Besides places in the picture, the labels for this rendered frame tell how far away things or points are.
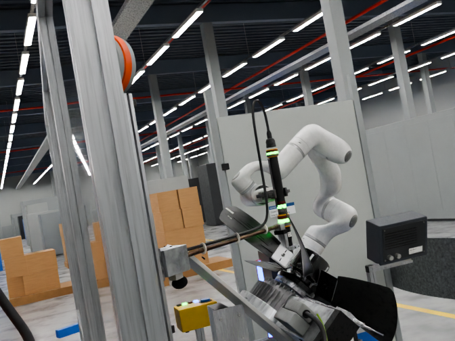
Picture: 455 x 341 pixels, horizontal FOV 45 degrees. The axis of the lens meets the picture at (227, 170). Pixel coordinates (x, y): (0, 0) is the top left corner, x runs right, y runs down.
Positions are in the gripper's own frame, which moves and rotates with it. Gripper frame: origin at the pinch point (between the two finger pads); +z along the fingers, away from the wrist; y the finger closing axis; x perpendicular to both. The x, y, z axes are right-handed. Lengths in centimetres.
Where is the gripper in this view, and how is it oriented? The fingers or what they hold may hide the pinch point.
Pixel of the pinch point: (278, 193)
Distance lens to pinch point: 198.6
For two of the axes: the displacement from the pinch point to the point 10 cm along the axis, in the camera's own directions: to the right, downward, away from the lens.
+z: 3.1, -0.9, -9.5
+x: -1.7, -9.8, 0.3
